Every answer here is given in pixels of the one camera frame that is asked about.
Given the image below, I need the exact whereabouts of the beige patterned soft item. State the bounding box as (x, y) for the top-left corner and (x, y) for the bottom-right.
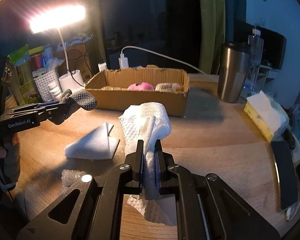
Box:
(155, 83), (182, 93)

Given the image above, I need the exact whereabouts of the white paper towel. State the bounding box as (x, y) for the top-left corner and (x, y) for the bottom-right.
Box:
(119, 102), (177, 226)

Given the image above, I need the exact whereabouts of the green curtain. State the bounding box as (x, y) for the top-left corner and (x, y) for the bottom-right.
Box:
(199, 0), (225, 74)

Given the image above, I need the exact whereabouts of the folded white napkin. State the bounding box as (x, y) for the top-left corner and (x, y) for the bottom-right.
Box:
(64, 121), (120, 160)

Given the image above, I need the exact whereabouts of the brown cardboard carton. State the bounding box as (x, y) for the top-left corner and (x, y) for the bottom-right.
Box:
(53, 44), (93, 83)

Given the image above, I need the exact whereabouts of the white desk lamp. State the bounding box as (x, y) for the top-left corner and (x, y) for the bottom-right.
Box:
(28, 4), (87, 92)

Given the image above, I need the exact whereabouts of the white charger with cable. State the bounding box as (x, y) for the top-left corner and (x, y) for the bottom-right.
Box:
(119, 46), (206, 75)

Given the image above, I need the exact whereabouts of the stainless steel tumbler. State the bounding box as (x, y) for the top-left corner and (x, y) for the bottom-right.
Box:
(217, 42), (251, 103)

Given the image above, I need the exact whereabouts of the green snack bag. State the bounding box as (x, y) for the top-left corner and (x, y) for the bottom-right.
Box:
(7, 44), (41, 106)

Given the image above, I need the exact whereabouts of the white woven basket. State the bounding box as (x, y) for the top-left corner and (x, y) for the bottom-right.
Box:
(34, 68), (61, 102)

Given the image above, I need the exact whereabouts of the white pill bottle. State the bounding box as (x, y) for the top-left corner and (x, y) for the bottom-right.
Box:
(48, 81), (62, 101)

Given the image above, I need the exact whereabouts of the grey dotted sock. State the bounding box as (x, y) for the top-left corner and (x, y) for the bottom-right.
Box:
(50, 88), (98, 126)

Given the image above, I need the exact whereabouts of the cardboard box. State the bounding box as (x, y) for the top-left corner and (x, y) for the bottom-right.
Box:
(85, 65), (189, 117)

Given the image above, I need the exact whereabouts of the red yellow-lid jar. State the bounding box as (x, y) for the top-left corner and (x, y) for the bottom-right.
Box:
(29, 46), (45, 70)

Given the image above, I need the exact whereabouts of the pink plush toy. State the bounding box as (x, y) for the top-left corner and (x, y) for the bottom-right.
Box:
(128, 82), (154, 91)

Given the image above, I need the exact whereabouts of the black television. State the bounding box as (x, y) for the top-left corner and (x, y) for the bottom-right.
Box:
(234, 19), (287, 70)

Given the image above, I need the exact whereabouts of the white power adapter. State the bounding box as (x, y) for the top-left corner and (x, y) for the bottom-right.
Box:
(98, 62), (108, 72)

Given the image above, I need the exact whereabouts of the black phone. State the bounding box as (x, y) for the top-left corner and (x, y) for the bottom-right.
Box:
(270, 141), (298, 210)

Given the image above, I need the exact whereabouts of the crumpled plastic wrap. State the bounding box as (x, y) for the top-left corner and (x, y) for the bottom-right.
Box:
(61, 169), (87, 187)

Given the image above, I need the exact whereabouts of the yellow tissue pack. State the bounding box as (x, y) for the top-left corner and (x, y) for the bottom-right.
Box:
(243, 90), (289, 142)

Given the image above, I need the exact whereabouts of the clear water bottle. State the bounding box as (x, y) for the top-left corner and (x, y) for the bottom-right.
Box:
(244, 28), (264, 91)

